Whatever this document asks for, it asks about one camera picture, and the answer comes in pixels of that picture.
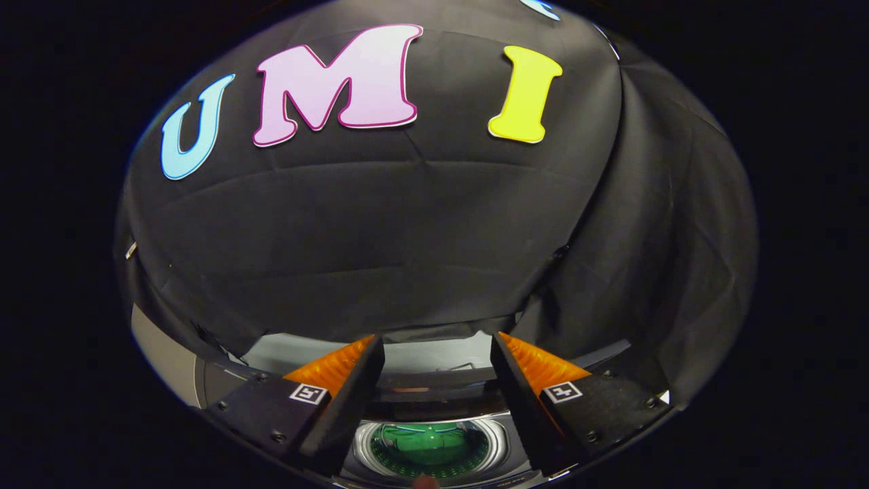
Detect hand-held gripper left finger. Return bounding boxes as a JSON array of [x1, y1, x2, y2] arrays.
[[204, 333, 386, 477]]

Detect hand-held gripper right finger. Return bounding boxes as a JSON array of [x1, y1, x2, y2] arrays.
[[491, 331, 670, 477]]

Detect dark grey washing machine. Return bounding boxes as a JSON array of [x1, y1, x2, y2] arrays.
[[197, 331, 673, 489]]

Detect green polo shirt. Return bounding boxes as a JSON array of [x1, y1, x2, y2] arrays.
[[370, 422, 489, 469]]

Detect black backdrop cloth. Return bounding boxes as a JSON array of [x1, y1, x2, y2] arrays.
[[114, 0, 759, 408]]

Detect grey table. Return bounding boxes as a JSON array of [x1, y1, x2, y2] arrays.
[[130, 304, 204, 408]]

